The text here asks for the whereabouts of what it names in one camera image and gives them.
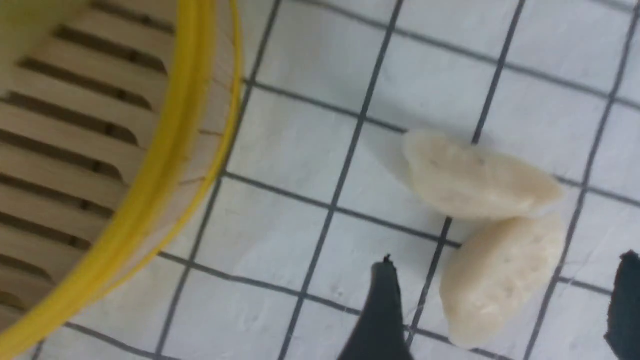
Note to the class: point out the white grid tablecloth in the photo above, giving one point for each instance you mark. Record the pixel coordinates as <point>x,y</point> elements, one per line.
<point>276,262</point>

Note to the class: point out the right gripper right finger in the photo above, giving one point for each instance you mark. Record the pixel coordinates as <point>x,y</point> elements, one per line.
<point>623,323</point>

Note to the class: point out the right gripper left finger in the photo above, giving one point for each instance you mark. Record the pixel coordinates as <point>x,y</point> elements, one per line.
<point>379,333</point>

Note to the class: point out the bamboo steamer tray yellow rim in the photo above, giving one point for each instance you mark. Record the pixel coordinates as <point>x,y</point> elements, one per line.
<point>116,118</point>

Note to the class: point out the white dumpling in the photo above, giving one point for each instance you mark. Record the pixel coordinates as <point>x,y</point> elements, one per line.
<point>466,181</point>
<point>492,276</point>

